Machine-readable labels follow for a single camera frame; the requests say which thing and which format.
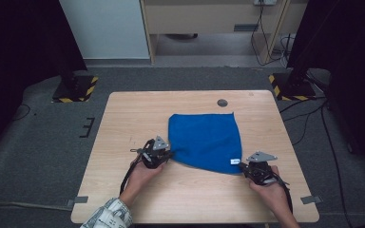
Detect blue cloth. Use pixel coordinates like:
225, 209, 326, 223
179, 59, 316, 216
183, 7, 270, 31
167, 112, 243, 175

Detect white panel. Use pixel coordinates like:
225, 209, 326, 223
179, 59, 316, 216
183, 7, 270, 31
59, 0, 150, 60

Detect thin black floor cable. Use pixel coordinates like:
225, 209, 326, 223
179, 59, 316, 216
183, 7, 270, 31
12, 104, 32, 122

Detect light wooden desk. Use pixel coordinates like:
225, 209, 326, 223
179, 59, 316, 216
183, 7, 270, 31
139, 0, 310, 66

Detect black curtain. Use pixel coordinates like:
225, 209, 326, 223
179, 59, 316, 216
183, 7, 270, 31
0, 0, 88, 165
286, 0, 365, 174

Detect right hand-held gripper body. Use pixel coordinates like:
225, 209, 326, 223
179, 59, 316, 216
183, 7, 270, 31
245, 150, 279, 186

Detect right hand-held gripper black cable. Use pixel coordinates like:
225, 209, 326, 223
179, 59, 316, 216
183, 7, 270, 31
275, 177, 295, 214

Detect black hanging cable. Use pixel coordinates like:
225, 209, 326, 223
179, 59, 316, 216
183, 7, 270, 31
250, 3, 289, 67

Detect black floor tape mark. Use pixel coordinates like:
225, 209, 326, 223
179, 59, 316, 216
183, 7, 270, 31
79, 117, 96, 139

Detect left hand-held gripper black cable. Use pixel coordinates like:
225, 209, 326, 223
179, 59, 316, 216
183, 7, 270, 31
119, 162, 140, 196

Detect person's right hand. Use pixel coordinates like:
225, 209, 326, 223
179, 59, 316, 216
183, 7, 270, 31
248, 164, 290, 212

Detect black stand base striped edge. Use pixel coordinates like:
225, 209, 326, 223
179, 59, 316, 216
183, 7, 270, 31
51, 74, 99, 104
268, 72, 317, 102

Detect hand-held gripper black cable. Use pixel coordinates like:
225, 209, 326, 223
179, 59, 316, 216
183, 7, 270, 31
275, 177, 295, 214
119, 162, 140, 196

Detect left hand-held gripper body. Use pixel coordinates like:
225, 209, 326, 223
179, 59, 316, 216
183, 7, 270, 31
129, 135, 171, 170

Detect grey tape piece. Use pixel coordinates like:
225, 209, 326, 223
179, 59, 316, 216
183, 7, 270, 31
66, 196, 89, 208
299, 195, 323, 205

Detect person's left hand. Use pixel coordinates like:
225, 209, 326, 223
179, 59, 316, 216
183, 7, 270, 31
122, 159, 165, 201

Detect long black floor cable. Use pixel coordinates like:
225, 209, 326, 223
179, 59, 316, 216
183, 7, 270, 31
320, 103, 355, 228

